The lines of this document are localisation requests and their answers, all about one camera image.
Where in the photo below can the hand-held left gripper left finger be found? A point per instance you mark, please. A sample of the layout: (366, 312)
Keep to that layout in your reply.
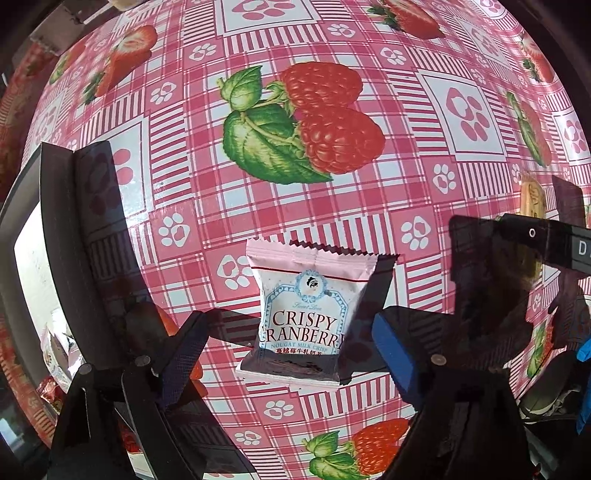
(181, 364)

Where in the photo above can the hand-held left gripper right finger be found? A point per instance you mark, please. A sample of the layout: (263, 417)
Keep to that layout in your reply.
(398, 360)

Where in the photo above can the yellow snack packet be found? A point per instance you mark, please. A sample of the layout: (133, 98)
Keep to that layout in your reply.
(533, 198)

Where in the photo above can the pink biscuit snack packet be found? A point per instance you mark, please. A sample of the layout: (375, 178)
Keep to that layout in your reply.
(300, 286)

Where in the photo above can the red snack packet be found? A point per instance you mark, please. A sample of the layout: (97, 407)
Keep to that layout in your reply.
(50, 392)

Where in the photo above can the black box with snacks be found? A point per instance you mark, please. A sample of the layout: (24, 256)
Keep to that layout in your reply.
(27, 277)

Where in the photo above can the white cranberry cookie packet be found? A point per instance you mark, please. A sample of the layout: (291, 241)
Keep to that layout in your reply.
(55, 350)

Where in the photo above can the strawberry print checked tablecloth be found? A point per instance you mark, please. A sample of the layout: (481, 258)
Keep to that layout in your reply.
(369, 230)

